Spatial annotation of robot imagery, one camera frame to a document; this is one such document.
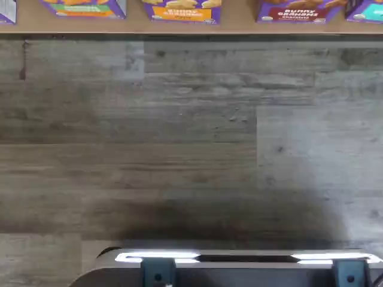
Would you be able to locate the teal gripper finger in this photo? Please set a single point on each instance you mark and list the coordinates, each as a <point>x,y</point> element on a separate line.
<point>157,275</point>
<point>350,276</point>

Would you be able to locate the purple box brown patch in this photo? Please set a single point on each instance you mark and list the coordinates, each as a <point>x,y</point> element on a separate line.
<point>299,12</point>

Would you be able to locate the lower wooden shelf board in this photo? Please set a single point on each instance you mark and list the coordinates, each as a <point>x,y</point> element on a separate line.
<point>134,28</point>

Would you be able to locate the purple box orange patch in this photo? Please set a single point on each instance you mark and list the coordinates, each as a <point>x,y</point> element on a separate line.
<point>182,12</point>

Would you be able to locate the purple box teal patch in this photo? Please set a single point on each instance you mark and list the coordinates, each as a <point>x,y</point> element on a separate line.
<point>366,10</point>

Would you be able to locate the purple box green patch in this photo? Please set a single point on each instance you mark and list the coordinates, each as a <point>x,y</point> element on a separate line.
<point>83,9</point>

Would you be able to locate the purple box violet patch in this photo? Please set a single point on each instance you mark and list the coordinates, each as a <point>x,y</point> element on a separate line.
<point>7,12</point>

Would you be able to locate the black metal shelf frame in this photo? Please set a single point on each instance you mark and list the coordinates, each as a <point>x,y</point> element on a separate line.
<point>239,37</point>

